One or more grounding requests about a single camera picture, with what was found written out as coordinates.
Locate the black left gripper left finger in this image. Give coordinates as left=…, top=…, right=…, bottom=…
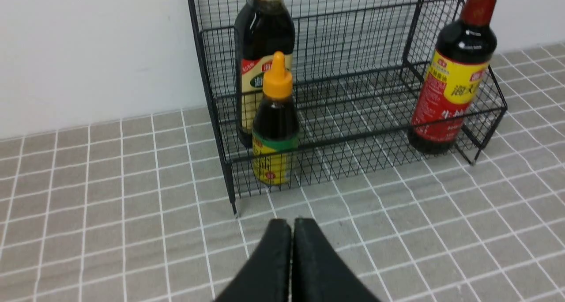
left=215, top=218, right=292, bottom=302

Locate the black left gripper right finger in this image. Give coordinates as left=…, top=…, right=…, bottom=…
left=292, top=218, right=379, bottom=302

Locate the small oyster sauce bottle orange cap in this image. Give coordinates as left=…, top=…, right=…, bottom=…
left=252, top=51, right=299, bottom=186

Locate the large vinegar bottle gold cap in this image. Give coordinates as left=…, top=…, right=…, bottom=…
left=234, top=0, right=295, bottom=149

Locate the soy sauce bottle red neck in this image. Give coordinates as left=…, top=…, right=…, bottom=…
left=407, top=0, right=497, bottom=155

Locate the black wire mesh shelf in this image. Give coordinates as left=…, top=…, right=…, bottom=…
left=188, top=0, right=507, bottom=215

